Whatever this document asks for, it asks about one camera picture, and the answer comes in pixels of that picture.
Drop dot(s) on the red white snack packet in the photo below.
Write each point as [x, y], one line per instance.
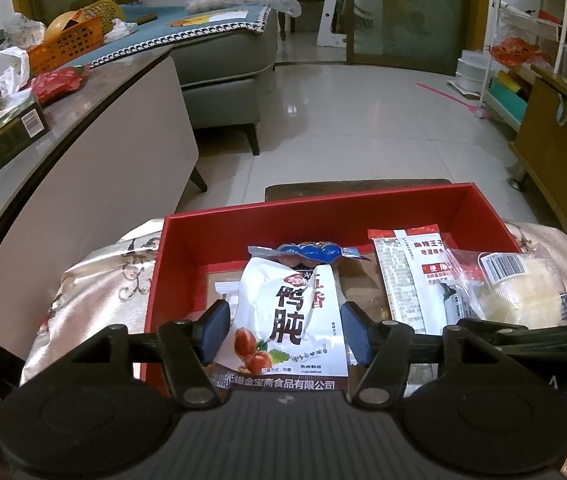
[421, 289]

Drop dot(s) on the floral beige tablecloth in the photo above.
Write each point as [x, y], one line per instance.
[111, 286]

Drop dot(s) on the blue small snack packet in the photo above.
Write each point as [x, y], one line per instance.
[307, 253]

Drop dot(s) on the grey counter cabinet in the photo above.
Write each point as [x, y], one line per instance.
[117, 153]

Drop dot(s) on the white perforated board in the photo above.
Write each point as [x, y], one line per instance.
[332, 31]

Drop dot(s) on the white chicken gizzard packet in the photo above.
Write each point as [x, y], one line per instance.
[286, 333]

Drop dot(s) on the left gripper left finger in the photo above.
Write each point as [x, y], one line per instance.
[186, 348]

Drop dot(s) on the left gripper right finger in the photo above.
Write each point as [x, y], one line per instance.
[383, 349]

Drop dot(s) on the grey sofa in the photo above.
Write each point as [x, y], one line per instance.
[225, 78]

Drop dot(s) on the white stacked containers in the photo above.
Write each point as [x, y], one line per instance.
[469, 75]

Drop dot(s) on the orange plastic bag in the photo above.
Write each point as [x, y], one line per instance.
[514, 51]

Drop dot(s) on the blue sofa cover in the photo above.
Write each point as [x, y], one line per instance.
[174, 26]

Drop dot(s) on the orange plastic basket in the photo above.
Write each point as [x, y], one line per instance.
[74, 34]

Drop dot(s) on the red cardboard box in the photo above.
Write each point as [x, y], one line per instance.
[217, 240]

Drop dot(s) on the red snack bag on counter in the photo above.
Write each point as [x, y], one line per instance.
[53, 86]

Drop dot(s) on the white plastic bag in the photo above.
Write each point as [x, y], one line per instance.
[14, 70]

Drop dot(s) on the round white cake packet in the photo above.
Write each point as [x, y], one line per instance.
[517, 288]

